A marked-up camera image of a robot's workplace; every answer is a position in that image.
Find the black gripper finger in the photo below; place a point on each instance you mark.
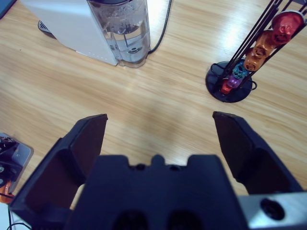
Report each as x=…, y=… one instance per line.
x=251, y=158
x=52, y=172

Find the red coffee capsule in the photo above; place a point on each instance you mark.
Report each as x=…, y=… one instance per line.
x=286, y=27
x=226, y=88

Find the purple coffee capsule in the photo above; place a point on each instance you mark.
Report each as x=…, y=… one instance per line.
x=233, y=81

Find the teal coffee capsule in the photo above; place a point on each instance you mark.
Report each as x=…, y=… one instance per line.
x=240, y=71

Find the orange coffee capsule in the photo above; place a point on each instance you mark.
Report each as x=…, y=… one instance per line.
x=254, y=60
x=266, y=43

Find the white capsule coffee machine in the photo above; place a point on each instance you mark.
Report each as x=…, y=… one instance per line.
x=72, y=26

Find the black drip tray silver grate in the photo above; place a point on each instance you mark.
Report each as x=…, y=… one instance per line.
x=45, y=28

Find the clear water tank dark lid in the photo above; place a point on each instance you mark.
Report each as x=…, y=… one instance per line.
x=129, y=36

